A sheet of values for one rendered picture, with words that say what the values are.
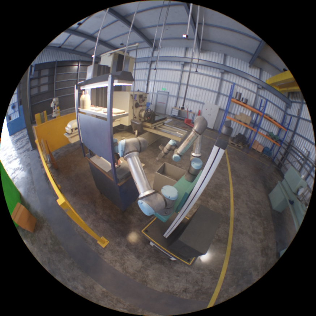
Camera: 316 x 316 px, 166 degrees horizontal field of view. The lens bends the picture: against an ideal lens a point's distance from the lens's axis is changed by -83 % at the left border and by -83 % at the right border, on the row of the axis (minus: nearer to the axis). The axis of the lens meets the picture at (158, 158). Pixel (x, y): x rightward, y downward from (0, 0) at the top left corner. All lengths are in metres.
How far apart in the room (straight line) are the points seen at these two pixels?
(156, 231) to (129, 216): 0.66
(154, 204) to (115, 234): 1.45
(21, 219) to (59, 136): 3.01
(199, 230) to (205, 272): 1.12
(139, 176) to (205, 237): 0.96
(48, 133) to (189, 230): 4.43
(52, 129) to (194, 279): 5.17
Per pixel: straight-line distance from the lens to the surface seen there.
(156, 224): 1.72
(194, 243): 1.21
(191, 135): 0.96
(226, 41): 9.71
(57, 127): 4.35
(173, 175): 2.46
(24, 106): 6.04
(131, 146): 0.72
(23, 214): 2.65
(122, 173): 1.31
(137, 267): 1.92
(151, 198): 0.65
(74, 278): 2.23
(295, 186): 4.32
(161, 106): 10.89
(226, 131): 0.67
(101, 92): 2.91
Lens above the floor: 1.91
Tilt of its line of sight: 34 degrees down
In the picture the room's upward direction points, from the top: 10 degrees clockwise
